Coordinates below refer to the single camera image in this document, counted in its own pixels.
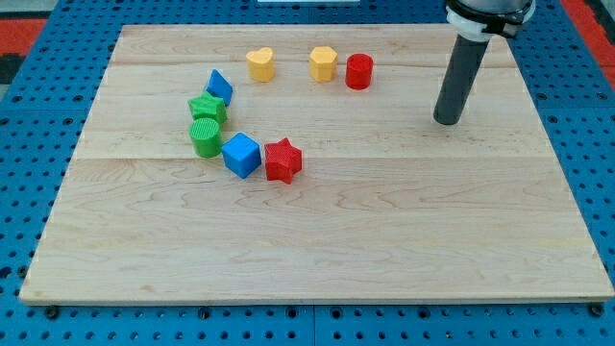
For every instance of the blue cube block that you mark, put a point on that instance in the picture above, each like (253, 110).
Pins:
(241, 154)

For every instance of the red star block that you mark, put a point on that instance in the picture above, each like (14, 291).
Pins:
(282, 161)

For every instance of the wooden board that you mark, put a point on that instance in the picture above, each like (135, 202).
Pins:
(390, 207)

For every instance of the green cylinder block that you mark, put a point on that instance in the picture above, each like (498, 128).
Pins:
(205, 136)

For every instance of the yellow hexagon block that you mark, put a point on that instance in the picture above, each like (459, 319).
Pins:
(322, 63)

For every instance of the red cylinder block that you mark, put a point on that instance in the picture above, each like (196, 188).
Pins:
(359, 69)

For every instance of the yellow heart block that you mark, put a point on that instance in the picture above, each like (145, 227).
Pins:
(261, 65)

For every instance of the green star block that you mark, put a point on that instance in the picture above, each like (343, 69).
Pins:
(208, 106)

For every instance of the blue triangle block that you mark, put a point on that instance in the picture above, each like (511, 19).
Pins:
(219, 87)

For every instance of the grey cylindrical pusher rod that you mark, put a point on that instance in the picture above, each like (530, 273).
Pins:
(460, 75)

